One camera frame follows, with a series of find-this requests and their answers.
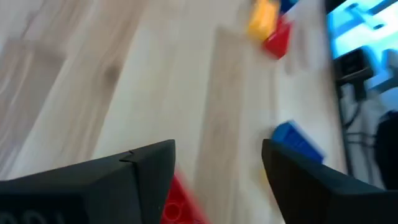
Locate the yellow toy brick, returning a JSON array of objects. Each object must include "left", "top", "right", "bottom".
[{"left": 246, "top": 0, "right": 280, "bottom": 43}]

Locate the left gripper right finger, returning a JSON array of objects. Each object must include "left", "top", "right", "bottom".
[{"left": 261, "top": 138, "right": 398, "bottom": 224}]

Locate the red toy brick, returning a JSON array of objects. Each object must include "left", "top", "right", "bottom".
[
  {"left": 160, "top": 172, "right": 212, "bottom": 224},
  {"left": 262, "top": 17, "right": 293, "bottom": 60}
]

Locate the blue toy brick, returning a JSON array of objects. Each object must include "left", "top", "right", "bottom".
[
  {"left": 271, "top": 119, "right": 326, "bottom": 164},
  {"left": 278, "top": 0, "right": 301, "bottom": 13}
]

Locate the small black camera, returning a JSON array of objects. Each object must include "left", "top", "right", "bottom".
[{"left": 333, "top": 46, "right": 376, "bottom": 102}]

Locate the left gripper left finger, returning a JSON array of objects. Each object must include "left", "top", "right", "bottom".
[{"left": 0, "top": 139, "right": 177, "bottom": 224}]

